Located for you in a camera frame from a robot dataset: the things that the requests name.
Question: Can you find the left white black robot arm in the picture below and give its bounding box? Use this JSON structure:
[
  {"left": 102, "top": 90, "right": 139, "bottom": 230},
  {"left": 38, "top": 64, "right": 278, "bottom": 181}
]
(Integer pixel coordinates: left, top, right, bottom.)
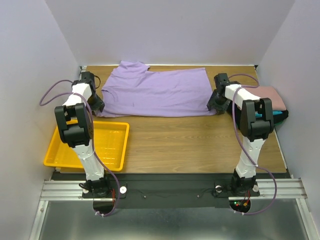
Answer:
[{"left": 54, "top": 71, "right": 112, "bottom": 198}]

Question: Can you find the yellow plastic tray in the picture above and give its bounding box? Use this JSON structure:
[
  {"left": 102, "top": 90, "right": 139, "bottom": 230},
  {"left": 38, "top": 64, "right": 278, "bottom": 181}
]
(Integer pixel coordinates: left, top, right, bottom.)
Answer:
[{"left": 43, "top": 120, "right": 130, "bottom": 172}]

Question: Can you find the purple t shirt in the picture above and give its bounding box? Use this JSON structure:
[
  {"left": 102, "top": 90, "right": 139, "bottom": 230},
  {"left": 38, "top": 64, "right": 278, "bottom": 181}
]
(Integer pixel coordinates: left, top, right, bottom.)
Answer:
[{"left": 96, "top": 61, "right": 216, "bottom": 118}]

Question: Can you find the black folded t shirt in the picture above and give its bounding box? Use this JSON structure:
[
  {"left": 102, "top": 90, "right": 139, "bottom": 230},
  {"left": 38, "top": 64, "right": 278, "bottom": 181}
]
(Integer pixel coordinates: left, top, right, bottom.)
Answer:
[{"left": 227, "top": 101, "right": 289, "bottom": 129}]

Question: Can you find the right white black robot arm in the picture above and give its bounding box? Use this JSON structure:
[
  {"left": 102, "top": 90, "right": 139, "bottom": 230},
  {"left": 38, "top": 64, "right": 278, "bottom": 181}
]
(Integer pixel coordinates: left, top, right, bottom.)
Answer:
[{"left": 207, "top": 73, "right": 274, "bottom": 195}]

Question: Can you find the pink folded t shirt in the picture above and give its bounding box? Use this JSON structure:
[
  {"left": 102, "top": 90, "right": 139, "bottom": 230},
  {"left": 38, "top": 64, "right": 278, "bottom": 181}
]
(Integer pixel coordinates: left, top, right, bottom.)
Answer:
[{"left": 245, "top": 86, "right": 287, "bottom": 111}]

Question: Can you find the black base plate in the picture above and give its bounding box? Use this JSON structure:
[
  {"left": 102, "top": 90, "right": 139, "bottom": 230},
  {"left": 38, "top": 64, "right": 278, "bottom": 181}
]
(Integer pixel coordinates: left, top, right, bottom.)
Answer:
[{"left": 51, "top": 171, "right": 291, "bottom": 210}]

